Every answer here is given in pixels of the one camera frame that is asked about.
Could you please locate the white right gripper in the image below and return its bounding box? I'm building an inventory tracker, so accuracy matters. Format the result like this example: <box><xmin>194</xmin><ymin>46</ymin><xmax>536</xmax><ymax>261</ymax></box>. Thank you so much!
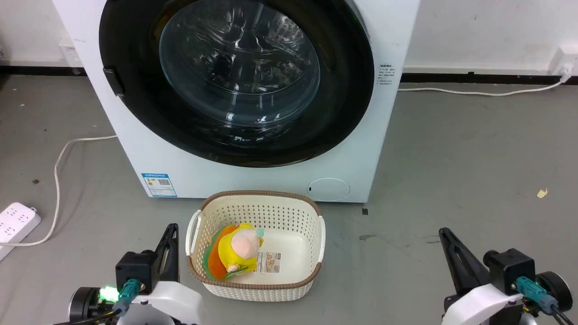
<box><xmin>439</xmin><ymin>227</ymin><xmax>525</xmax><ymax>325</ymax></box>

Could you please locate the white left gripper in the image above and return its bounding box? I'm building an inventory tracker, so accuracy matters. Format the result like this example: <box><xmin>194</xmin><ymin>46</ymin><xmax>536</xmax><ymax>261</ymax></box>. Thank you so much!
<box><xmin>117</xmin><ymin>223</ymin><xmax>205</xmax><ymax>325</ymax></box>

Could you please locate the round black glass washer door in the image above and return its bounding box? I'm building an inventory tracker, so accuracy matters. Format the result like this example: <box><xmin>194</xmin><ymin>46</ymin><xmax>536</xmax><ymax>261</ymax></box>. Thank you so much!
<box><xmin>98</xmin><ymin>0</ymin><xmax>375</xmax><ymax>168</ymax></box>

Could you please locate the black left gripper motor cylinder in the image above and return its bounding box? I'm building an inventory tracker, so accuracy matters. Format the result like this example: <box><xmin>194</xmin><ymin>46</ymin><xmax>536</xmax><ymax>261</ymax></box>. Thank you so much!
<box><xmin>69</xmin><ymin>287</ymin><xmax>103</xmax><ymax>325</ymax></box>

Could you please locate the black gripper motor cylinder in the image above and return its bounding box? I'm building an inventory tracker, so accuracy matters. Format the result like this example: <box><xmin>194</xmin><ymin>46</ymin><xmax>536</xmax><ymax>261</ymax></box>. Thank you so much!
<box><xmin>536</xmin><ymin>271</ymin><xmax>573</xmax><ymax>313</ymax></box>
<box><xmin>69</xmin><ymin>287</ymin><xmax>103</xmax><ymax>325</ymax></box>

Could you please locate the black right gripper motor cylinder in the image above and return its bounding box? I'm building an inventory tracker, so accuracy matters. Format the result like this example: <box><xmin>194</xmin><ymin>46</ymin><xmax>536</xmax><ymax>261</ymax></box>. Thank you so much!
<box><xmin>536</xmin><ymin>271</ymin><xmax>573</xmax><ymax>313</ymax></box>

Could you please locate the white front-load washing machine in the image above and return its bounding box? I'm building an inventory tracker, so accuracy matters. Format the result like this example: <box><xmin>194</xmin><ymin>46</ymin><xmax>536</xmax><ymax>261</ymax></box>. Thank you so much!
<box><xmin>52</xmin><ymin>0</ymin><xmax>421</xmax><ymax>204</ymax></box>

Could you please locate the yellow orange plush doll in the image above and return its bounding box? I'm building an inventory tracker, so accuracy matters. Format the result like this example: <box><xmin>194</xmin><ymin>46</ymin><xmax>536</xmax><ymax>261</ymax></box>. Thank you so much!
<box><xmin>202</xmin><ymin>223</ymin><xmax>265</xmax><ymax>280</ymax></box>

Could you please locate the blue energy label sticker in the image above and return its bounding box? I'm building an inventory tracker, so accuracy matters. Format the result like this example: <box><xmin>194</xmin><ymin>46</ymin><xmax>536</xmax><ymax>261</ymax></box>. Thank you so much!
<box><xmin>141</xmin><ymin>173</ymin><xmax>177</xmax><ymax>198</ymax></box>

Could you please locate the paper label sticker in basket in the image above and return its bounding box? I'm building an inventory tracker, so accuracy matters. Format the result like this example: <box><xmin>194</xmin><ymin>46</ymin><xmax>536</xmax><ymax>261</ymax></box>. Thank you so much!
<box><xmin>256</xmin><ymin>251</ymin><xmax>281</xmax><ymax>274</ymax></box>

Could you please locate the cream perforated laundry basket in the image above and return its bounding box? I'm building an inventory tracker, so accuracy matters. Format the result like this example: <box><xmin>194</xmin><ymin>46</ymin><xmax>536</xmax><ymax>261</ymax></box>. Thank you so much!
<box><xmin>186</xmin><ymin>190</ymin><xmax>326</xmax><ymax>302</ymax></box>

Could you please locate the round white filter cover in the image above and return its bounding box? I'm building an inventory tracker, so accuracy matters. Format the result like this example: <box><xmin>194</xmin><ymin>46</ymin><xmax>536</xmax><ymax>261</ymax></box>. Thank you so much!
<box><xmin>307</xmin><ymin>177</ymin><xmax>351</xmax><ymax>202</ymax></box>

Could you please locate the white power strip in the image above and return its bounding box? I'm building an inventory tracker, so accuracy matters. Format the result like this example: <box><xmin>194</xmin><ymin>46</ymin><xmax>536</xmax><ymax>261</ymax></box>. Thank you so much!
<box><xmin>0</xmin><ymin>202</ymin><xmax>41</xmax><ymax>261</ymax></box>

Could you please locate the teal plug left camera cable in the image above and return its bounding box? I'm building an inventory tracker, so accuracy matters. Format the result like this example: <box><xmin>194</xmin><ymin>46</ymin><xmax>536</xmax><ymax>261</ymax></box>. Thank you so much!
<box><xmin>53</xmin><ymin>279</ymin><xmax>140</xmax><ymax>325</ymax></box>

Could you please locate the teal plug camera cable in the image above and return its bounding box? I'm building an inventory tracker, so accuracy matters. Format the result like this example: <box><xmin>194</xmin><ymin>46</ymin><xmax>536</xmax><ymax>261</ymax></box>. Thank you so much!
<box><xmin>53</xmin><ymin>279</ymin><xmax>140</xmax><ymax>325</ymax></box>
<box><xmin>516</xmin><ymin>276</ymin><xmax>578</xmax><ymax>325</ymax></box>

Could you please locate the teal plug right camera cable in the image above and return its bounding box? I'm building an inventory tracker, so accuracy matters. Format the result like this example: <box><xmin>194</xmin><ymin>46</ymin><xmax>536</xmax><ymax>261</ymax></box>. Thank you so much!
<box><xmin>516</xmin><ymin>276</ymin><xmax>578</xmax><ymax>325</ymax></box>

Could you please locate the white power strip cable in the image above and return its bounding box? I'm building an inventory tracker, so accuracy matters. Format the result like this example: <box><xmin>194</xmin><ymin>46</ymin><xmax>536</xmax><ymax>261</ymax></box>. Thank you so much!
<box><xmin>0</xmin><ymin>135</ymin><xmax>119</xmax><ymax>248</ymax></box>

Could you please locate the white washer power cable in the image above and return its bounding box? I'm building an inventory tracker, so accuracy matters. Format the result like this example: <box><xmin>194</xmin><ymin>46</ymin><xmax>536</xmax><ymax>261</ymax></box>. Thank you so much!
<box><xmin>397</xmin><ymin>77</ymin><xmax>567</xmax><ymax>97</ymax></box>

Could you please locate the white wall socket plate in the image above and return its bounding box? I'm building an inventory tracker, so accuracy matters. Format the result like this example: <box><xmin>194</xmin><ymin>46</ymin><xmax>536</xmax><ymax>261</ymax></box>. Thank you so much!
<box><xmin>58</xmin><ymin>36</ymin><xmax>84</xmax><ymax>68</ymax></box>

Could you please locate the white wall socket with plug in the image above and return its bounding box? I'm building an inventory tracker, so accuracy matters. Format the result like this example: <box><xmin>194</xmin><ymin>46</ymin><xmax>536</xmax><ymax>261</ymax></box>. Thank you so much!
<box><xmin>549</xmin><ymin>46</ymin><xmax>578</xmax><ymax>77</ymax></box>

